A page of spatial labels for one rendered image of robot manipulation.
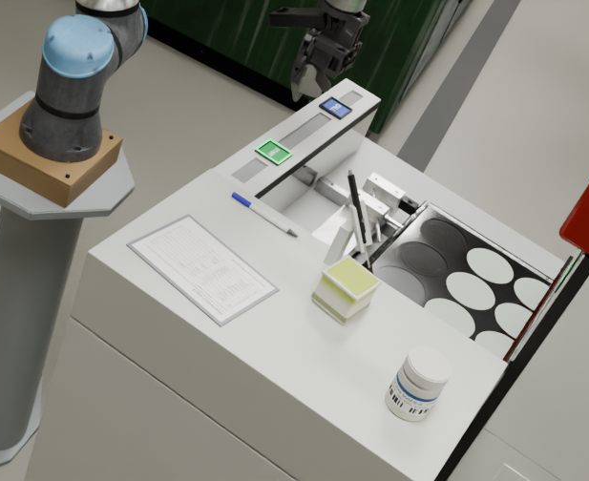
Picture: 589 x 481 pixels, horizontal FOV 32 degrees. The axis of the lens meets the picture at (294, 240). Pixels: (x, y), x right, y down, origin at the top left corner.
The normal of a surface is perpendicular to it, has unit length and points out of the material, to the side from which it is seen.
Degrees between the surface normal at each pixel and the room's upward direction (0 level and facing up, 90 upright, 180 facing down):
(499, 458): 90
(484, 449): 90
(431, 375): 0
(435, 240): 0
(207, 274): 0
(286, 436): 90
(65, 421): 90
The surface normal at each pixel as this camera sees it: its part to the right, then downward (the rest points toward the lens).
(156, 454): -0.48, 0.42
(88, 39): 0.26, -0.65
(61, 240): 0.54, 0.66
